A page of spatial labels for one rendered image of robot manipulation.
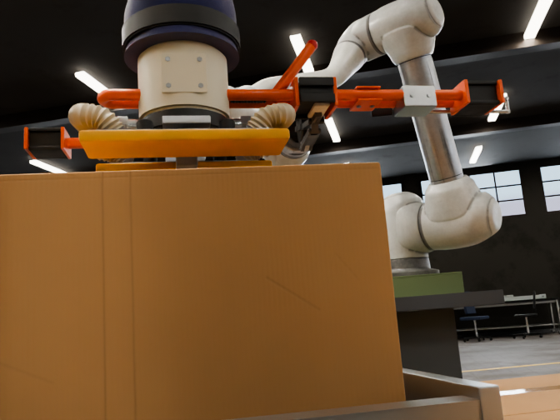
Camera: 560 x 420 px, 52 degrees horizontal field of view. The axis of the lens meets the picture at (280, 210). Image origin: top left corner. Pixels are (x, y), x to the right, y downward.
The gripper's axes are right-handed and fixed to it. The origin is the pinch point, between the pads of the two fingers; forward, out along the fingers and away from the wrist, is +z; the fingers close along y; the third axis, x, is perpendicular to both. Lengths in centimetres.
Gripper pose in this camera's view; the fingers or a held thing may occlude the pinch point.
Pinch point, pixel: (317, 99)
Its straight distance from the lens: 116.8
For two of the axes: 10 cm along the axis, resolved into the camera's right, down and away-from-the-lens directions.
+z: 1.6, -2.0, -9.7
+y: 0.7, 9.8, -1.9
